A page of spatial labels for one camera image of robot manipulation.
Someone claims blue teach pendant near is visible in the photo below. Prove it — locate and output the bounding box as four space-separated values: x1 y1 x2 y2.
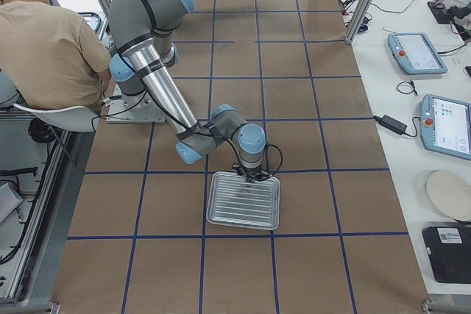
420 94 470 160

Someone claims person in beige shirt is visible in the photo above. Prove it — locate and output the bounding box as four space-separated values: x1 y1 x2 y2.
1 0 111 113

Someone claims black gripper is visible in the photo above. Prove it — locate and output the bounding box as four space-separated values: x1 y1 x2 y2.
232 163 269 182

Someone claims blue teach pendant far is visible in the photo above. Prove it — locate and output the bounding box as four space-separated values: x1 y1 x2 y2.
387 32 448 75

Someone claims blue teach pendant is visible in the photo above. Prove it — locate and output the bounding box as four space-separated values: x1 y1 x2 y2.
387 32 448 75
420 94 470 160

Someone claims black power adapter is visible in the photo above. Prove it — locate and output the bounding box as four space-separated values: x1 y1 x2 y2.
373 115 407 135

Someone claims white chair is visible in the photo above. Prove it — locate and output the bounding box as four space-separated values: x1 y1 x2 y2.
13 103 100 168

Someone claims ribbed metal tray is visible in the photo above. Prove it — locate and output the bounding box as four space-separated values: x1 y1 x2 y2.
206 171 280 231

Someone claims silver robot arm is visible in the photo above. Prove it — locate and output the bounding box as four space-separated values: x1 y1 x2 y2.
109 0 273 182

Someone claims black flat box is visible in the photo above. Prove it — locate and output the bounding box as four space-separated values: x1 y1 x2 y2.
422 226 470 284

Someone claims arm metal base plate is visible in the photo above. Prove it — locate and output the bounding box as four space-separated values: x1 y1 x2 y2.
106 85 166 124

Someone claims beige round plate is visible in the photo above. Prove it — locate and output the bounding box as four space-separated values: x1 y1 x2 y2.
426 171 470 222

